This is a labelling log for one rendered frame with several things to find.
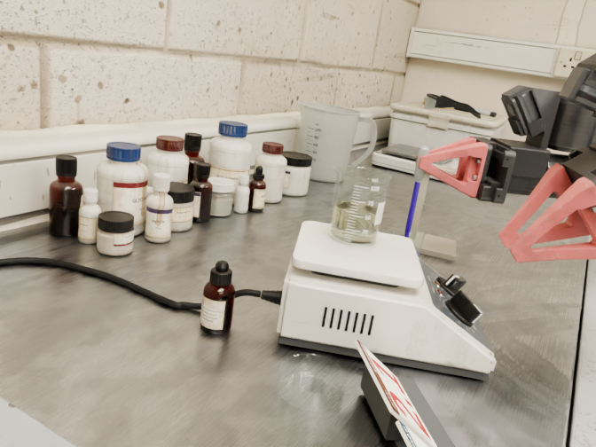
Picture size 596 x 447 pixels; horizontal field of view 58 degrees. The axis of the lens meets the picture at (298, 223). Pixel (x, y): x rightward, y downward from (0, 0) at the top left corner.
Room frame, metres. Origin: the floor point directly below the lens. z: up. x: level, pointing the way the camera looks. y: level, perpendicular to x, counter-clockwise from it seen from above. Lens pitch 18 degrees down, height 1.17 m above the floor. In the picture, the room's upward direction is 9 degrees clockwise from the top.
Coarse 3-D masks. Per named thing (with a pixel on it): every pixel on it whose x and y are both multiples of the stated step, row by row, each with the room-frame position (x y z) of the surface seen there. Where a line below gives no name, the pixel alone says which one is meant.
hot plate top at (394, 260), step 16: (304, 224) 0.54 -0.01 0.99; (320, 224) 0.55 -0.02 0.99; (304, 240) 0.49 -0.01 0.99; (320, 240) 0.50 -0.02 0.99; (384, 240) 0.53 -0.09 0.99; (400, 240) 0.54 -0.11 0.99; (304, 256) 0.45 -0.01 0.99; (320, 256) 0.46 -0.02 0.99; (336, 256) 0.46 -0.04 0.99; (352, 256) 0.47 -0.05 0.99; (368, 256) 0.47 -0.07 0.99; (384, 256) 0.48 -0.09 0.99; (400, 256) 0.49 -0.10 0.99; (416, 256) 0.49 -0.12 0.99; (336, 272) 0.44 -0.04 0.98; (352, 272) 0.44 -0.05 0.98; (368, 272) 0.44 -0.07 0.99; (384, 272) 0.44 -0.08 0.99; (400, 272) 0.45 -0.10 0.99; (416, 272) 0.45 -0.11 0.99
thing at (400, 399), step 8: (368, 352) 0.39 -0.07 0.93; (376, 360) 0.39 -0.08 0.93; (376, 368) 0.37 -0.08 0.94; (384, 368) 0.39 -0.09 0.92; (384, 376) 0.37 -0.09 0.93; (392, 376) 0.39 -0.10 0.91; (384, 384) 0.35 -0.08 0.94; (392, 384) 0.37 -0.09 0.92; (392, 392) 0.35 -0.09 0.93; (400, 392) 0.37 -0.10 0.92; (400, 400) 0.35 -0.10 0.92; (408, 400) 0.37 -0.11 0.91; (400, 408) 0.33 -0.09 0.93; (408, 408) 0.35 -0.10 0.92; (408, 416) 0.33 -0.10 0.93; (416, 416) 0.35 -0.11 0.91; (416, 424) 0.33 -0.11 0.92; (424, 432) 0.33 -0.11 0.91
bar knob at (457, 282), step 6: (450, 276) 0.51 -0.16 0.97; (456, 276) 0.51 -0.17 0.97; (438, 282) 0.52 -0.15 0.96; (444, 282) 0.51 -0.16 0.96; (450, 282) 0.51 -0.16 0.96; (456, 282) 0.51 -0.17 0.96; (462, 282) 0.52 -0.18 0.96; (444, 288) 0.51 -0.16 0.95; (450, 288) 0.51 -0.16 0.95; (456, 288) 0.52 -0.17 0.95; (450, 294) 0.50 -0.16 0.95
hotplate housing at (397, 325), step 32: (288, 288) 0.44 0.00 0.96; (320, 288) 0.44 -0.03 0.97; (352, 288) 0.44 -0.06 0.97; (384, 288) 0.45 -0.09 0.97; (416, 288) 0.46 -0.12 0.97; (288, 320) 0.44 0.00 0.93; (320, 320) 0.43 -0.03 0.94; (352, 320) 0.43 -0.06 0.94; (384, 320) 0.43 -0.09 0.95; (416, 320) 0.43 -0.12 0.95; (448, 320) 0.43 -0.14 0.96; (352, 352) 0.44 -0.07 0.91; (384, 352) 0.43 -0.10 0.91; (416, 352) 0.43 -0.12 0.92; (448, 352) 0.43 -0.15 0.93; (480, 352) 0.43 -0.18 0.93
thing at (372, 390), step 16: (368, 368) 0.36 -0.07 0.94; (368, 384) 0.37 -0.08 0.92; (400, 384) 0.40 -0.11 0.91; (416, 384) 0.40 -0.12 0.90; (368, 400) 0.37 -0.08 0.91; (384, 400) 0.32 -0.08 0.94; (416, 400) 0.38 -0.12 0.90; (384, 416) 0.34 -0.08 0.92; (400, 416) 0.31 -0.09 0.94; (432, 416) 0.36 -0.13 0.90; (384, 432) 0.33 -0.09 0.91; (416, 432) 0.32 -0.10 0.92; (432, 432) 0.34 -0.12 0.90
